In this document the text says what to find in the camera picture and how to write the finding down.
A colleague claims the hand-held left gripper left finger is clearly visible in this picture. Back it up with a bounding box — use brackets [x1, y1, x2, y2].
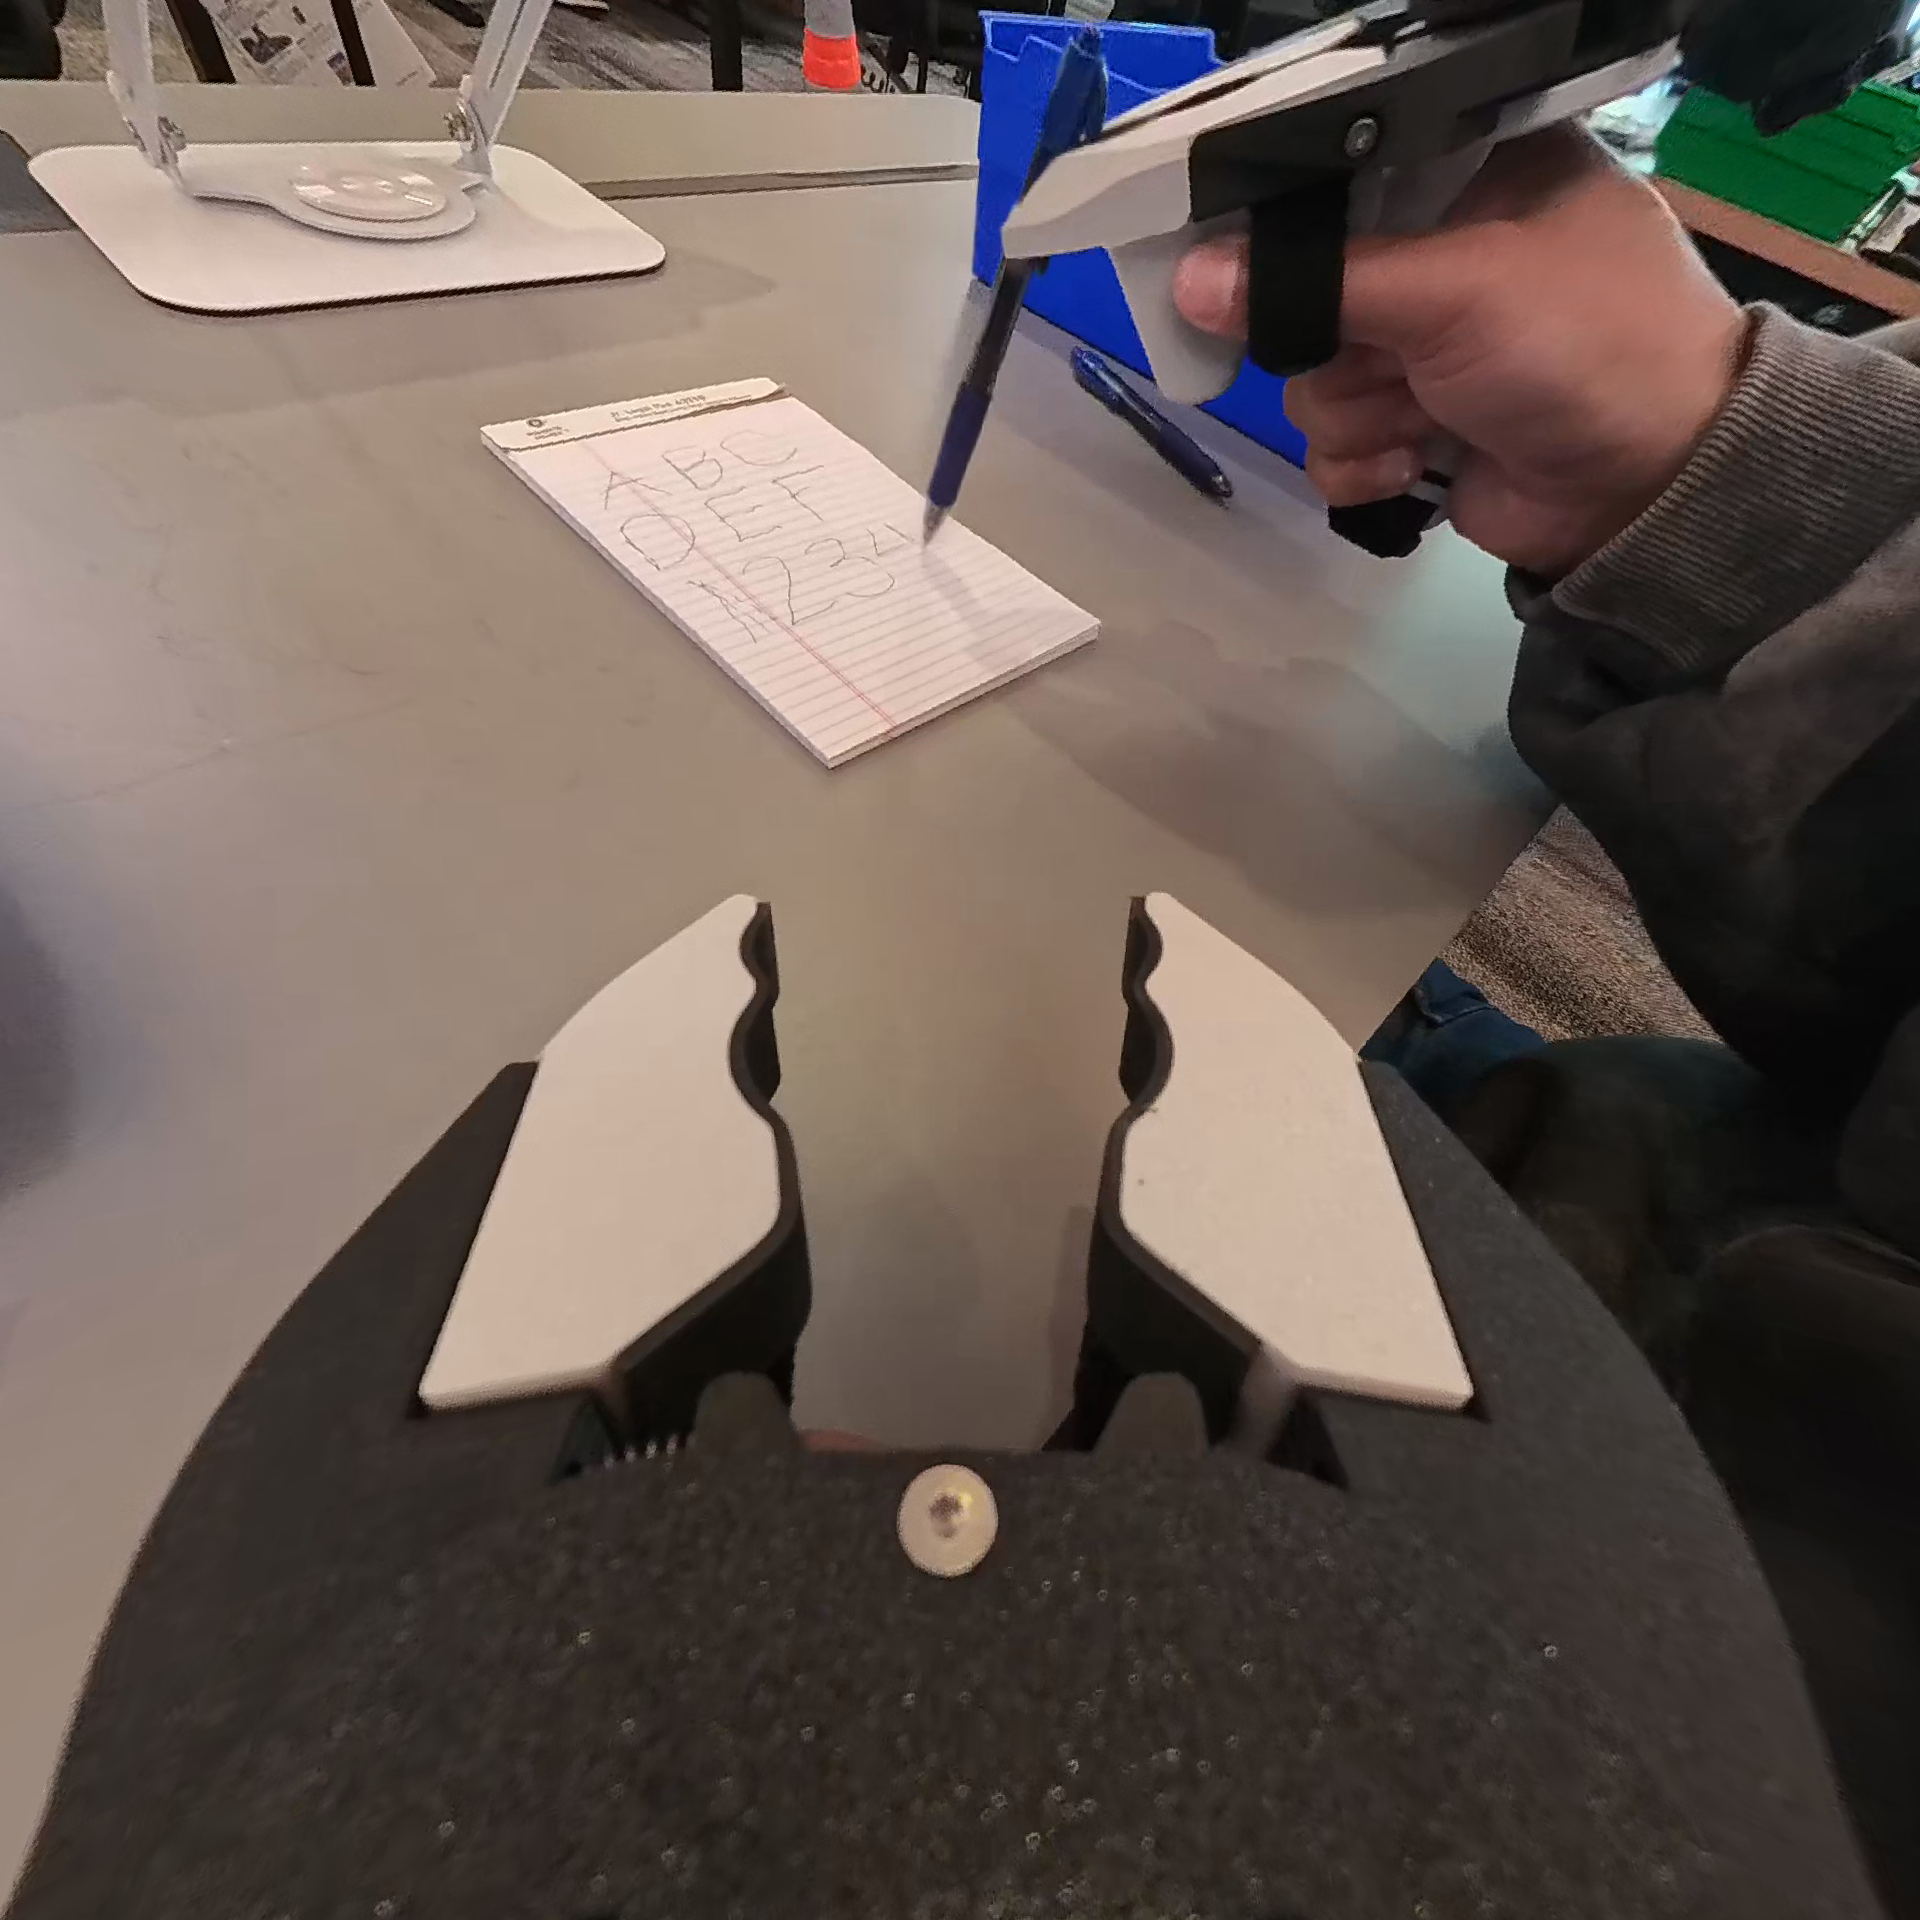
[416, 893, 815, 1416]

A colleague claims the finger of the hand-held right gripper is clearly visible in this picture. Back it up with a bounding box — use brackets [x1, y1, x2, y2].
[1101, 0, 1420, 154]
[998, 107, 1204, 264]

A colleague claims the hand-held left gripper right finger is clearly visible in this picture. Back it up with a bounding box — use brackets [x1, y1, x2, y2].
[1083, 891, 1477, 1416]

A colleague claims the blue pen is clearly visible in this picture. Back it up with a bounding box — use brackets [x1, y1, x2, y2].
[919, 28, 1116, 546]
[1067, 345, 1237, 506]

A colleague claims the white lined notepad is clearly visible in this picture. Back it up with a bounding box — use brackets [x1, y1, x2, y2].
[480, 377, 1101, 771]

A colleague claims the person's right forearm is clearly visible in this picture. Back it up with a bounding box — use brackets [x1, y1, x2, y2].
[1503, 299, 1920, 1143]

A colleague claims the person's right hand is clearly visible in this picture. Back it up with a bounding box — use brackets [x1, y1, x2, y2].
[1172, 124, 1757, 579]

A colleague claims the blue plastic bin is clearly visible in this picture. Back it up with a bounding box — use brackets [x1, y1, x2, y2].
[975, 12, 1328, 473]

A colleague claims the person's leg in jeans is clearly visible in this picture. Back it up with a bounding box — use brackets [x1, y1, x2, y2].
[1362, 960, 1549, 1121]

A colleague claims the green plastic crate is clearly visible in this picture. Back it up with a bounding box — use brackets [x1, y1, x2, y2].
[1654, 75, 1920, 244]

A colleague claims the brown wooden table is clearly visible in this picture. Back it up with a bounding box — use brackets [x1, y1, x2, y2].
[1651, 177, 1920, 321]

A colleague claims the printed newspaper sheet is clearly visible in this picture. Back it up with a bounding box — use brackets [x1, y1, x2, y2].
[200, 0, 437, 88]

